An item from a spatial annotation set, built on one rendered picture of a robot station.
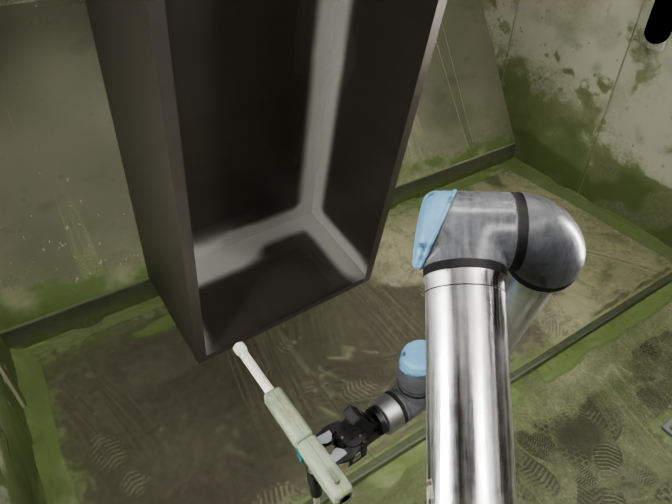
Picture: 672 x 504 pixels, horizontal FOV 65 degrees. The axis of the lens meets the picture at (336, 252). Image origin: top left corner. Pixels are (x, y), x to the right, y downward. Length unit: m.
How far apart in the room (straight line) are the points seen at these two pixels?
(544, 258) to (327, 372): 1.33
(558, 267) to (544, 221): 0.08
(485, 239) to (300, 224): 1.18
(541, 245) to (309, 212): 1.23
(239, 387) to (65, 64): 1.38
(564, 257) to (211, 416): 1.41
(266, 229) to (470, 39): 1.82
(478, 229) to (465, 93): 2.39
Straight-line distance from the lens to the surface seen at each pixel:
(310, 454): 1.23
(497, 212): 0.76
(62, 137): 2.30
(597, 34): 2.91
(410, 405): 1.35
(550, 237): 0.78
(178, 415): 1.97
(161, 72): 0.89
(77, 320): 2.33
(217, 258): 1.75
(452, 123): 3.01
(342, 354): 2.06
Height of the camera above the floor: 1.63
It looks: 39 degrees down
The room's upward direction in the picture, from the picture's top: straight up
